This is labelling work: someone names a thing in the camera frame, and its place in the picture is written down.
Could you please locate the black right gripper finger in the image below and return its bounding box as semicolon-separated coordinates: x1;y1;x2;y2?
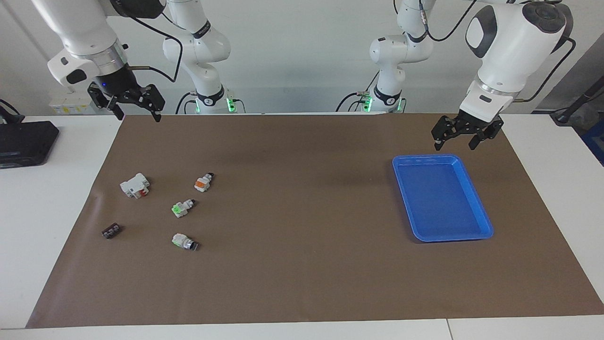
88;81;125;120
126;85;166;122

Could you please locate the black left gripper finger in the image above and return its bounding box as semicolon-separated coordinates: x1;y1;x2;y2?
432;116;465;152
469;118;504;151

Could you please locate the orange white selector switch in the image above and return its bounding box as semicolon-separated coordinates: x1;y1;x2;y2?
194;173;215;193

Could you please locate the white box with yellow labels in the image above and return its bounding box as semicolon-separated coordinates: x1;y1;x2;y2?
49;92;101;115

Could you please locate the blue plastic tray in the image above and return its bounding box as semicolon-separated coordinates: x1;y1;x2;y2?
392;154;494;243

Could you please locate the white circuit breaker with red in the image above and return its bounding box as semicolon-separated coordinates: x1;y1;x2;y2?
120;173;151;199

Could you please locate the flat black electronic box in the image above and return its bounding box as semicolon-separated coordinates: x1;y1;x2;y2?
0;121;60;169

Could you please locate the black stand pole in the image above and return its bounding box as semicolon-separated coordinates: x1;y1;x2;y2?
551;78;604;126

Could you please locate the blue crate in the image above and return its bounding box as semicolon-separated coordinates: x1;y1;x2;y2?
581;124;604;167

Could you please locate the brown table mat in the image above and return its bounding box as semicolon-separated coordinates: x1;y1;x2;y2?
26;112;604;329

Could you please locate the black right arm base cable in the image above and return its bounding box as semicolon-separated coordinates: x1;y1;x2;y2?
176;92;196;115

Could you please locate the black arm base cable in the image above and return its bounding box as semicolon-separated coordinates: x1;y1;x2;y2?
336;71;380;113
176;92;196;115

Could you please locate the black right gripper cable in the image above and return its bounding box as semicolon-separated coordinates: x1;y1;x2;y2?
120;9;184;84

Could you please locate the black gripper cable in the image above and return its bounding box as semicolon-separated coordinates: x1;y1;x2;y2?
418;0;577;103
120;9;184;84

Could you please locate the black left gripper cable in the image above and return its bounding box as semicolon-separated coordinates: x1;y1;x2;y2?
418;0;577;103

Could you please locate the black cable bundle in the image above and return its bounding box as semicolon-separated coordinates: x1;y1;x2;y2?
0;99;23;124

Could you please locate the black left arm base cable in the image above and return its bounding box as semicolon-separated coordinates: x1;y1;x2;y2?
336;71;380;113

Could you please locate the bright green push-button switch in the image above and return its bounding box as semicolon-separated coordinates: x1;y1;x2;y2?
171;199;197;219

